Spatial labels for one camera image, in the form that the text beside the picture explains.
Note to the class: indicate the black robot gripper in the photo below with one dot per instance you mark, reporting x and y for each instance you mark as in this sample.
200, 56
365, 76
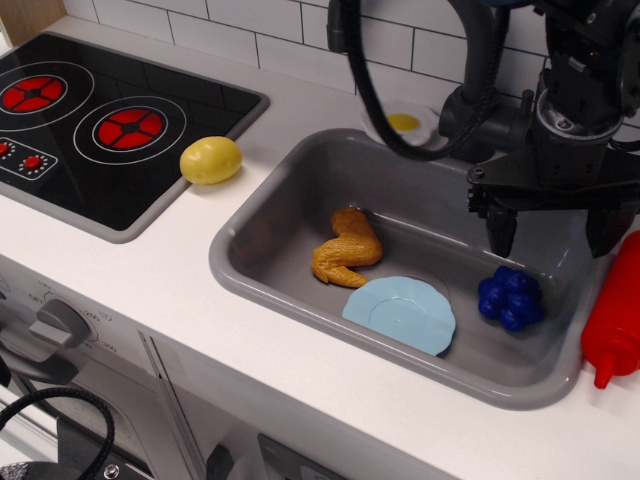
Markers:
564, 164

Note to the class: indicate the blue toy blueberry cluster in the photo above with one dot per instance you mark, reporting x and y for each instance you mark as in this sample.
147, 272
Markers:
511, 297

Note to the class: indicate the red ketchup bottle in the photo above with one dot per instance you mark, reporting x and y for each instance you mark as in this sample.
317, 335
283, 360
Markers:
610, 339

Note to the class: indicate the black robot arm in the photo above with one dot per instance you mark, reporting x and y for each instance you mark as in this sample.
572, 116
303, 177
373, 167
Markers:
594, 52

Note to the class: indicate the light blue toy plate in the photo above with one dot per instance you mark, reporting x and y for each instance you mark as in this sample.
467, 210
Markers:
404, 309

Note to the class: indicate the grey toy sink basin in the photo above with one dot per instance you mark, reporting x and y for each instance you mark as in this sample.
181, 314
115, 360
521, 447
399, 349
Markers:
419, 212

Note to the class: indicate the dark grey toy faucet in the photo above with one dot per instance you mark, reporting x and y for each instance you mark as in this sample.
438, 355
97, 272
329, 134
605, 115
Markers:
344, 35

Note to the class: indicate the toy fried egg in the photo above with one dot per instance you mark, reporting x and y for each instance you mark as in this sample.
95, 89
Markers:
415, 124

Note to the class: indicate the toy chicken wing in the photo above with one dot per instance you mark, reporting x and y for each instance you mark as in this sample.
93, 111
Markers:
355, 244

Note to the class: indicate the yellow toy potato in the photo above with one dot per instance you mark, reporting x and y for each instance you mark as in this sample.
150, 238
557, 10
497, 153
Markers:
210, 160

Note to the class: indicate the white toy oven front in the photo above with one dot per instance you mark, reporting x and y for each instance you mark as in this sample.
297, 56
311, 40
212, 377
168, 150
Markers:
115, 363

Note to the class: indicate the black toy stove top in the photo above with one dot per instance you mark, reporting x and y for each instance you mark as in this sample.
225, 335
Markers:
93, 137

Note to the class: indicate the grey oven knob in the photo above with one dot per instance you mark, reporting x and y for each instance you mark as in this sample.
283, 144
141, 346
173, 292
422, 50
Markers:
59, 325

